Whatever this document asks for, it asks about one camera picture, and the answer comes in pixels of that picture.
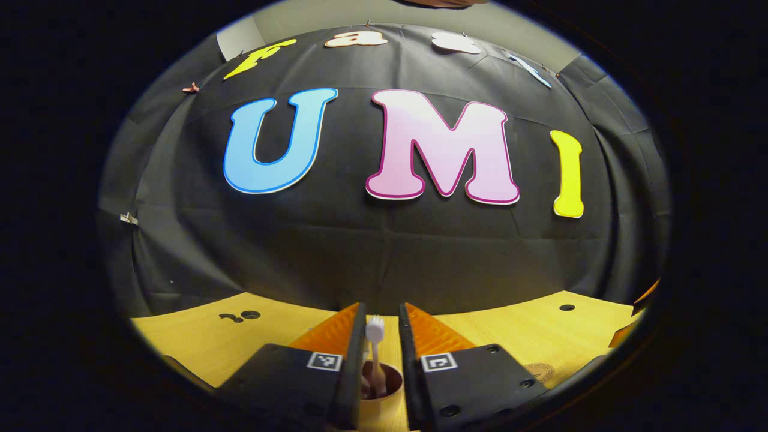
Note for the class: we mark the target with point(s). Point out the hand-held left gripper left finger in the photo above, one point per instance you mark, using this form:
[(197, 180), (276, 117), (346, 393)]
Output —
[(300, 390)]

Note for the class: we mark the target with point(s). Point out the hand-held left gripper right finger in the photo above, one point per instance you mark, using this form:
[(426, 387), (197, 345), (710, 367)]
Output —
[(474, 390)]

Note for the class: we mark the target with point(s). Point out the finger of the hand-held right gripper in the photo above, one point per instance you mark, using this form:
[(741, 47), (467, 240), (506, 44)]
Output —
[(645, 298), (624, 336)]

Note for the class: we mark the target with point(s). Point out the round brown coaster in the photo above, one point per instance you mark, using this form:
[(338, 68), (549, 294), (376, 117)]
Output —
[(540, 373)]

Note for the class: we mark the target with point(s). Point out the beige cup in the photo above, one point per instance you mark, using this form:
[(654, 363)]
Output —
[(381, 414)]

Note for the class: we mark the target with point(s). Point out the pink toothbrush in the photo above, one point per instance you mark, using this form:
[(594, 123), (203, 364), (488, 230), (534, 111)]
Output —
[(375, 330)]

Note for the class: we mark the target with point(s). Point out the wooden desktop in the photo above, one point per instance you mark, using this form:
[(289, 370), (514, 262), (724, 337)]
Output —
[(198, 342)]

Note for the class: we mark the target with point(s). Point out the black backdrop cloth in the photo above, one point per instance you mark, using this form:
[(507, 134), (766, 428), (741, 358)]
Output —
[(360, 252)]

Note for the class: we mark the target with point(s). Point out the silver metal clip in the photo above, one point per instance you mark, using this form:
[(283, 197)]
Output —
[(128, 219)]

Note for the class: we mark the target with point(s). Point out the copper metal clip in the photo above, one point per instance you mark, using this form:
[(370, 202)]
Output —
[(191, 88)]

